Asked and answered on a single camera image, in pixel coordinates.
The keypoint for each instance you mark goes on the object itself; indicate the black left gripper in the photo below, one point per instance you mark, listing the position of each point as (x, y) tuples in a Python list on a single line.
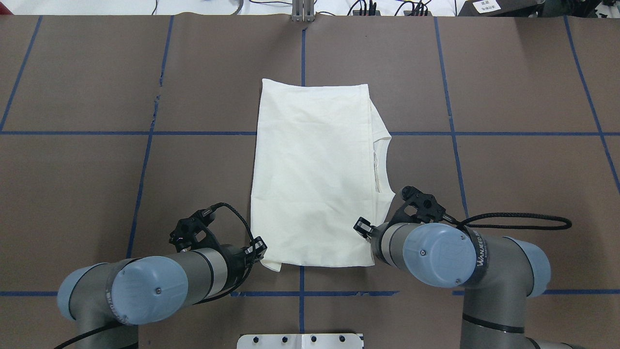
[(237, 254)]

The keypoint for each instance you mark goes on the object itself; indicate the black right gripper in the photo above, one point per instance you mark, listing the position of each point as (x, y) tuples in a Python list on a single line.
[(362, 226)]

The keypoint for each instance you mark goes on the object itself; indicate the cream long-sleeve cat shirt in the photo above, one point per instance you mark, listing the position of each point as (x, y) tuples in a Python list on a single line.
[(320, 164)]

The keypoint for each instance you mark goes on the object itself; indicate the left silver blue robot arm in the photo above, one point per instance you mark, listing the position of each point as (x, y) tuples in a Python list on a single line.
[(109, 301)]

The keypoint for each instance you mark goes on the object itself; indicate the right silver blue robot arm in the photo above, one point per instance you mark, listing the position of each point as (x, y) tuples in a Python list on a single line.
[(498, 274)]

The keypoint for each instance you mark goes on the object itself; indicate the white mounting plate with bolts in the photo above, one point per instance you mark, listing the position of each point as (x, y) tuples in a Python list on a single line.
[(302, 341)]

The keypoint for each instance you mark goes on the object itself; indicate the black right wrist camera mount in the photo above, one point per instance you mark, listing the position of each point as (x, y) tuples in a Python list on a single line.
[(418, 207)]

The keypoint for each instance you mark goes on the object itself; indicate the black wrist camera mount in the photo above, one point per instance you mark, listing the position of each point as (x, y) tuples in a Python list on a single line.
[(418, 207), (192, 233)]

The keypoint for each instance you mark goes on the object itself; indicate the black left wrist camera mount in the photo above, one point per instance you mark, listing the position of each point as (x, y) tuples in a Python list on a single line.
[(192, 233)]

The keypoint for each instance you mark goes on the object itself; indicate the aluminium frame post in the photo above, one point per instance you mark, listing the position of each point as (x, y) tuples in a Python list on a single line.
[(303, 10)]

